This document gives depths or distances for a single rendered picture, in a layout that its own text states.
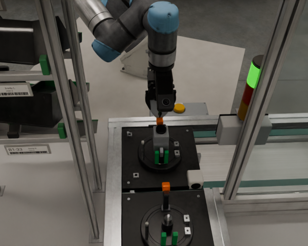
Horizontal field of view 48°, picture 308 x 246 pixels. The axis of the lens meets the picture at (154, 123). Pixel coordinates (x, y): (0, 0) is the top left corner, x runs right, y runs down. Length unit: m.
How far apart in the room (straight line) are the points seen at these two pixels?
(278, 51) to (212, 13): 3.19
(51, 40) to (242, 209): 0.77
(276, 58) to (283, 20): 0.09
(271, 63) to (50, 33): 0.40
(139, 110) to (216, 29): 2.32
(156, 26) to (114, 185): 0.48
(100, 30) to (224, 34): 2.64
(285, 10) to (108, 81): 1.03
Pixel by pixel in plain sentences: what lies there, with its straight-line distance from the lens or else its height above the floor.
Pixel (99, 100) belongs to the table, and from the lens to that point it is 1.45.
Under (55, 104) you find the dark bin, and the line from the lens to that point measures 0.74.
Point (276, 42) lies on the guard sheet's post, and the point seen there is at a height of 1.49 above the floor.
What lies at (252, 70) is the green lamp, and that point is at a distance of 0.74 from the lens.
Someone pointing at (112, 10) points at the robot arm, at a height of 1.13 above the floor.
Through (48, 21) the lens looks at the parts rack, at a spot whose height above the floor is 1.57.
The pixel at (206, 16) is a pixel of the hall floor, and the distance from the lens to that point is 3.79.
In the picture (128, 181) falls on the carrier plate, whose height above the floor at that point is 0.97.
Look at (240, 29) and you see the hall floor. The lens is 3.66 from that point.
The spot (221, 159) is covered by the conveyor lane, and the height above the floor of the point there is 0.92.
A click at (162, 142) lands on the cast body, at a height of 1.06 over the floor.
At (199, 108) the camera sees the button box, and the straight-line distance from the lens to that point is 1.27.
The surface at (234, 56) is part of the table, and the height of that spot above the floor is 0.86.
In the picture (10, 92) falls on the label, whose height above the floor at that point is 1.44.
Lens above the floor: 1.83
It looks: 47 degrees down
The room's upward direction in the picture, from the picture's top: 2 degrees clockwise
